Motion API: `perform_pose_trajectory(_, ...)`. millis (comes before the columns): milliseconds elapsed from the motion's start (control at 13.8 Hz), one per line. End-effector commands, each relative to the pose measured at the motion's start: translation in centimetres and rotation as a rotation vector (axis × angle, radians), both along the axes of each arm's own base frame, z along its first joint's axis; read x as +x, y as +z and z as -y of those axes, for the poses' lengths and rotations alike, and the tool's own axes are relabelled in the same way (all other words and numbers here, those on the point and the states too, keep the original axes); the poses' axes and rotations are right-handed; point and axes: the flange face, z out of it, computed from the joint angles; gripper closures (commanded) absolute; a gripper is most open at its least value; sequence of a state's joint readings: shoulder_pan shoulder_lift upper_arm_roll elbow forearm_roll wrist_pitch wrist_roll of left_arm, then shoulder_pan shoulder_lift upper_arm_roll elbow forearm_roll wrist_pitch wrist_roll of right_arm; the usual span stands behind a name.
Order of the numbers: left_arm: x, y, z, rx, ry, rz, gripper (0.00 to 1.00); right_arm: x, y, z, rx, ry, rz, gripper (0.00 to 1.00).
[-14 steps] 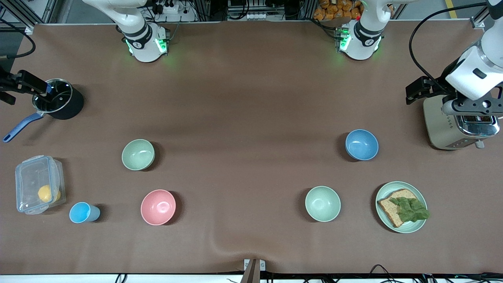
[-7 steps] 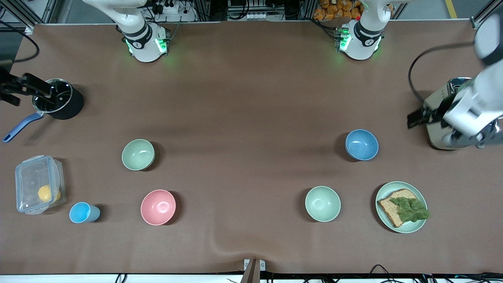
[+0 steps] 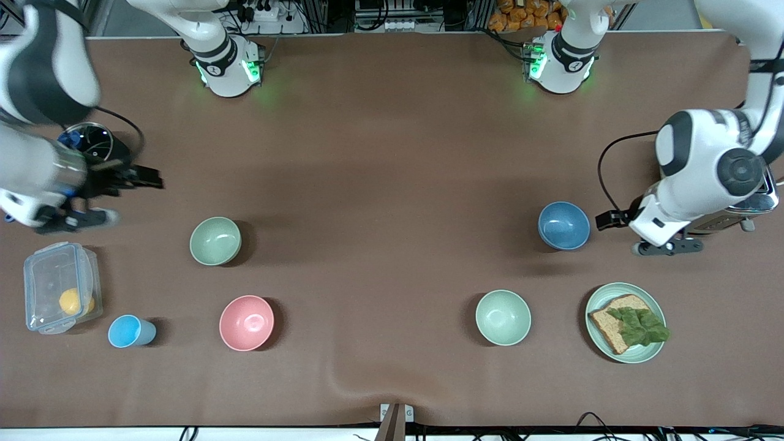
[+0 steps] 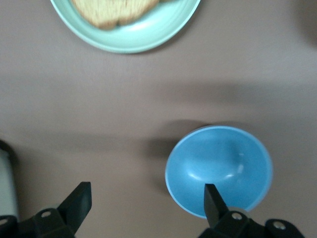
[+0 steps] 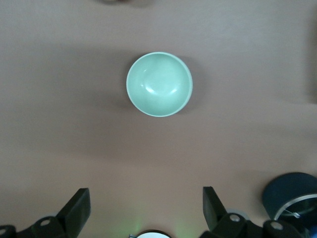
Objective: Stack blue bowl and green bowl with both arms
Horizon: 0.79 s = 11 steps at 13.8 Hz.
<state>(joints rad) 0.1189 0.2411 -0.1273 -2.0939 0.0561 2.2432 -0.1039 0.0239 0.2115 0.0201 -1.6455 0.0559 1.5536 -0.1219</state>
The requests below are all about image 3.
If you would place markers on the orange snack bag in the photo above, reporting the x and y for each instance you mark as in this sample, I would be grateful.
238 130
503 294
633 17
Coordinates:
520 15

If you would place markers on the white power strip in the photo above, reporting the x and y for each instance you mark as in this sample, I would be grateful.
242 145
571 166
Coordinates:
260 11

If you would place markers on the blue bowl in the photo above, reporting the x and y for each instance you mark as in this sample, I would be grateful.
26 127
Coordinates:
563 225

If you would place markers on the blue cup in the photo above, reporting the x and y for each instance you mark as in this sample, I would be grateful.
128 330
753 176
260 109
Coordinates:
125 331

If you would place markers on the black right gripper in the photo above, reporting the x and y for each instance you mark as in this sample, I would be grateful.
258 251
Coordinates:
103 179

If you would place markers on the yellow lemon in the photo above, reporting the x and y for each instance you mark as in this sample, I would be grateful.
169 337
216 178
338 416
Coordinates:
70 301

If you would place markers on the green lettuce leaf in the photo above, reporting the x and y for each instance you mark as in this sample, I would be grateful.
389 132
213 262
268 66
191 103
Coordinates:
640 327

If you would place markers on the glass lid with blue knob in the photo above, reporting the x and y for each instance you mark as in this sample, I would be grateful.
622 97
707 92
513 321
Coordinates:
92 142

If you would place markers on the pink bowl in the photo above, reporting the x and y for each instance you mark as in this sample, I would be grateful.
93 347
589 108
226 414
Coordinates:
246 323

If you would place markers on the green plate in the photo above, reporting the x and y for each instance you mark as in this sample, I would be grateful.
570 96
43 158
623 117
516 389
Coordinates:
649 354

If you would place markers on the silver toaster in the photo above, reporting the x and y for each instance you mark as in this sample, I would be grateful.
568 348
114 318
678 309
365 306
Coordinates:
741 217

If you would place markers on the light green bowl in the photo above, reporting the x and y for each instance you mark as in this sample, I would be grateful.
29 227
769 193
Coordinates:
503 317
214 241

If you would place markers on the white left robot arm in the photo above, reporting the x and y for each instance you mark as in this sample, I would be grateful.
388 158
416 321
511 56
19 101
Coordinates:
692 184

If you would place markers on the clear plastic lidded container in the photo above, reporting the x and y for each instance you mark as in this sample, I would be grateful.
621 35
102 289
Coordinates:
46 275

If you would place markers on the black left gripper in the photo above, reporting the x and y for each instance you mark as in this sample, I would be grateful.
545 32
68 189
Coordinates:
623 217

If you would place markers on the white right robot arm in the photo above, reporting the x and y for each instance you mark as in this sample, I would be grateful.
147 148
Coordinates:
30 165

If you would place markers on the brown bread slice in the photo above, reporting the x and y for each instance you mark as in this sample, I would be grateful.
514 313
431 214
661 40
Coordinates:
606 324

